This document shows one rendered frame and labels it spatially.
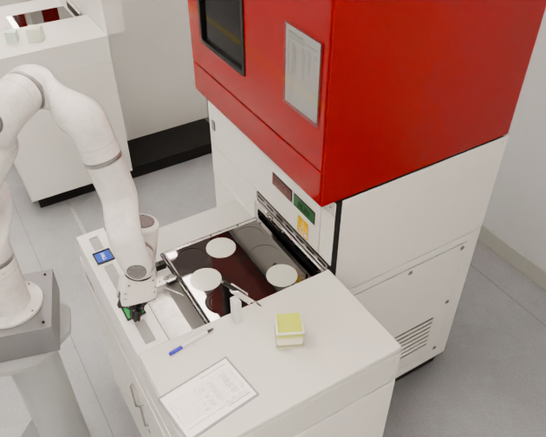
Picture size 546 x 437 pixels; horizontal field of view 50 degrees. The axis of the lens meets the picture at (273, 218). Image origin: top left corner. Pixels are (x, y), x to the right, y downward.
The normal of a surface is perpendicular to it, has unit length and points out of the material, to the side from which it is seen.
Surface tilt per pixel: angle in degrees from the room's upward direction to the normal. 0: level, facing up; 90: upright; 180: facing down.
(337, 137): 90
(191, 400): 0
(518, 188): 90
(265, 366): 0
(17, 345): 90
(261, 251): 0
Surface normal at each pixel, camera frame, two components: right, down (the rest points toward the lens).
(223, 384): 0.00, -0.76
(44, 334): 0.27, 0.62
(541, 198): -0.86, 0.33
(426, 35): 0.51, 0.55
